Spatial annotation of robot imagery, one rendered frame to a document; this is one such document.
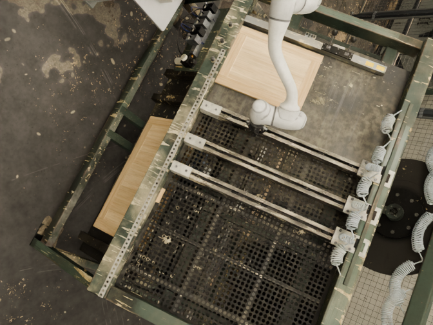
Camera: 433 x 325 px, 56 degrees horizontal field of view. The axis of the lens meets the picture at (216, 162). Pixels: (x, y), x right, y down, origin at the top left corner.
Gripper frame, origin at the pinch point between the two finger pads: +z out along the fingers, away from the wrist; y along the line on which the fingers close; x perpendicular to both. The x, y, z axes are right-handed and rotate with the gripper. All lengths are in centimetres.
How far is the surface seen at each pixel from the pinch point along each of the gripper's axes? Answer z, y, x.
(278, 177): 1.9, 22.7, -19.0
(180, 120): 3.5, -45.5, -10.3
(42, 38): 0, -151, 4
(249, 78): 6.8, -18.3, 33.8
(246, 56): 7, -27, 48
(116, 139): 50, -94, -29
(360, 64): 4, 41, 70
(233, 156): 3.3, -6.5, -17.6
